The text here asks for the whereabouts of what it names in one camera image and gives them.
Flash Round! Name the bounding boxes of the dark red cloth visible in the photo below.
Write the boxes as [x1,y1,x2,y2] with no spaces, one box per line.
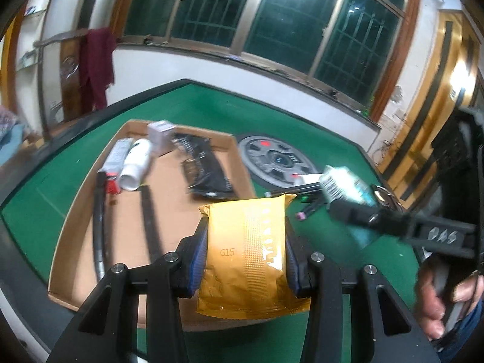
[77,28,118,112]

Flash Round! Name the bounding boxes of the small white carton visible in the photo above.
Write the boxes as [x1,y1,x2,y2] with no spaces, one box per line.
[147,120,176,157]

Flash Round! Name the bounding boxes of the short white tube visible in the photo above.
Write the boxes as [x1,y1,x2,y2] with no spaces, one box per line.
[293,173,324,187]

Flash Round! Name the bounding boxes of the round grey table centre panel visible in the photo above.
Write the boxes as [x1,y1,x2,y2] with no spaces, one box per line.
[237,133,324,193]

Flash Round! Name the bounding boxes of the flat black strip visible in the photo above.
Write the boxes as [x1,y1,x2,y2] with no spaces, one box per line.
[140,185,167,261]

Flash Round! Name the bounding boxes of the black marker with pink cap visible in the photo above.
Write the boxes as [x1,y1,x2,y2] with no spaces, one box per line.
[297,200,329,222]

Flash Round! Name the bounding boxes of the shallow cardboard box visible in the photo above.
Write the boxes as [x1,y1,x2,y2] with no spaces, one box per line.
[48,119,314,329]

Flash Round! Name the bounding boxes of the person's right hand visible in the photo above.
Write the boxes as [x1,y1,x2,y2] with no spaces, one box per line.
[414,267,484,343]

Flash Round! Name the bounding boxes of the teal and white packet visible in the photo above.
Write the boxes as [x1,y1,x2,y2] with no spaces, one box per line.
[319,164,381,250]

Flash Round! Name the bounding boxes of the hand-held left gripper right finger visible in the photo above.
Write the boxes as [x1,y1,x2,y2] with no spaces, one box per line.
[283,217,443,363]

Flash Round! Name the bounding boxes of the barred window with wooden frame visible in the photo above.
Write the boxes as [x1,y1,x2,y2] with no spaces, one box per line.
[111,0,422,122]

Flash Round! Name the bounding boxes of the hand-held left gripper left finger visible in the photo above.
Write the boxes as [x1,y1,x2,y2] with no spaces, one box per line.
[47,222,212,363]

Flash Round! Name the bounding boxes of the wooden wall shelf unit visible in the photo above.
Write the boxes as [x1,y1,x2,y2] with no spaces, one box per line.
[15,4,47,72]

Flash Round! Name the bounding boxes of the white tube with red cap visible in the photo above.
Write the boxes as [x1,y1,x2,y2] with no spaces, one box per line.
[100,139,132,195]

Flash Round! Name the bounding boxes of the silver standing air conditioner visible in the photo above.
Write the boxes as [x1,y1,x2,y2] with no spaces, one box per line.
[38,0,131,129]

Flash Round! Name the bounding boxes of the yellow wooden door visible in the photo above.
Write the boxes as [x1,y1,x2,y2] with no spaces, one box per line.
[382,9,482,202]

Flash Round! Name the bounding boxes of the light blue cloth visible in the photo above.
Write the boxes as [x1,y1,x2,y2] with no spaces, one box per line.
[0,125,28,161]

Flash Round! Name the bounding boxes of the floral cloth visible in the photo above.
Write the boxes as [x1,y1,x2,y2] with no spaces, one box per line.
[0,104,19,129]

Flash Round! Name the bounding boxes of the plain white bottle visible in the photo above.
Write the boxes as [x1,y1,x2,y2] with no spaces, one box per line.
[119,138,152,191]

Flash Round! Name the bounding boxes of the black plastic packet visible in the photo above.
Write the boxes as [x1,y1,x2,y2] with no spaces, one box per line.
[172,132,237,201]

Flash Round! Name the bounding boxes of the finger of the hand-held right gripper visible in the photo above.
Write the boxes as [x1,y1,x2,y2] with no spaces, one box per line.
[327,197,479,252]

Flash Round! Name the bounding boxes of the thin black pen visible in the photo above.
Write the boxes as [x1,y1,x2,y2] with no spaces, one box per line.
[265,181,322,198]

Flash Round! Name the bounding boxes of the gold foil packet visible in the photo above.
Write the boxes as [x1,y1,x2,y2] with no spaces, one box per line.
[195,193,312,320]

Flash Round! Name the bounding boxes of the carved wooden stand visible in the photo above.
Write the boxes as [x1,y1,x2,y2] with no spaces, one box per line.
[34,30,95,122]

